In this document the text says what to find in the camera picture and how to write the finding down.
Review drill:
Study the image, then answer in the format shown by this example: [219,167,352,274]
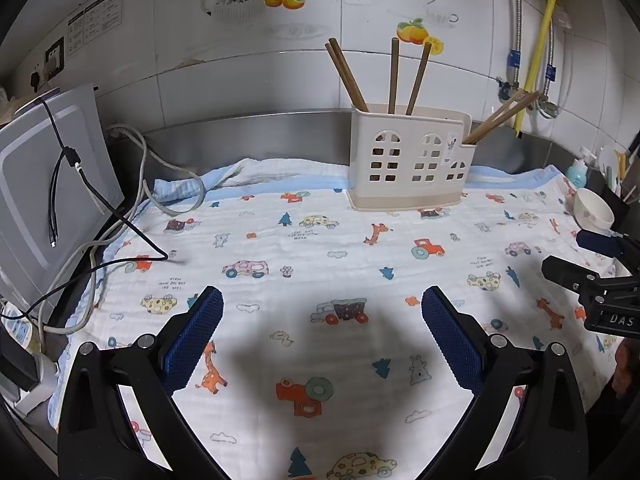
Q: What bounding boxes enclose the orange and lemon sticker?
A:
[396,18,445,56]

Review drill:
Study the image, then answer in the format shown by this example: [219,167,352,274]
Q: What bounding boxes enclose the wall label sticker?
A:
[67,0,124,59]

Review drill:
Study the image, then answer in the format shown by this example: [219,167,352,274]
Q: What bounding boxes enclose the blue pump bottle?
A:
[564,147,596,189]

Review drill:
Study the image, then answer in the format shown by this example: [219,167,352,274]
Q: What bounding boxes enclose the black cable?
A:
[39,97,169,264]

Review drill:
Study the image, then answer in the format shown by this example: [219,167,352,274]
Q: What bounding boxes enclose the printed white blanket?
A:
[47,157,624,480]

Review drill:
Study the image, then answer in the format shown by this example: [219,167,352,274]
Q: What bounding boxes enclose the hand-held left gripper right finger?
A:
[421,285,590,480]

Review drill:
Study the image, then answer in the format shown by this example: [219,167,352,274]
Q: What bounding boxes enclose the braided metal hose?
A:
[508,0,524,87]
[542,0,564,104]

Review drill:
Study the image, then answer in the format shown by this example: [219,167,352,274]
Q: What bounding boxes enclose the white ladle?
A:
[599,145,629,191]

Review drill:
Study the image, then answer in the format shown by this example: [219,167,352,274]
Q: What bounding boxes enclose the wall socket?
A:
[44,37,66,79]

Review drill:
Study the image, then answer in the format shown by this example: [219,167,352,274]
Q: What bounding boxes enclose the black utensil container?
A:
[594,179,640,223]

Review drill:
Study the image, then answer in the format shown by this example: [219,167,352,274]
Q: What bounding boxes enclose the beige plastic utensil holder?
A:
[348,103,473,211]

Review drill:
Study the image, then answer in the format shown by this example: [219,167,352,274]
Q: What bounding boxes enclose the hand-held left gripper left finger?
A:
[57,285,224,480]

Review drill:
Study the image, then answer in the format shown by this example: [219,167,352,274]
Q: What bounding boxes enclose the white power cable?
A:
[42,124,207,337]

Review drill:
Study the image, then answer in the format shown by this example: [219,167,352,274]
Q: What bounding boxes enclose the metal water valve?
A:
[535,94,561,120]

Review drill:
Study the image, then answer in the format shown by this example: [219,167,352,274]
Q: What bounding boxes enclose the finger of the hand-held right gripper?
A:
[575,229,640,262]
[542,254,603,295]

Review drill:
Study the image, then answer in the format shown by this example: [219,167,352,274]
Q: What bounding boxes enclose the white appliance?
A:
[0,82,126,312]

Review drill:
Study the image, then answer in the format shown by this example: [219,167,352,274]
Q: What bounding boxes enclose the white power strip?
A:
[0,300,62,412]

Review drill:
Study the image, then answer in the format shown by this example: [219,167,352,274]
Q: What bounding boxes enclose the white bowl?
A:
[572,187,615,234]

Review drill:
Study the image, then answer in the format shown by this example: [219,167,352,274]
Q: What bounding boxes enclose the yellow gas hose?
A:
[513,0,559,139]

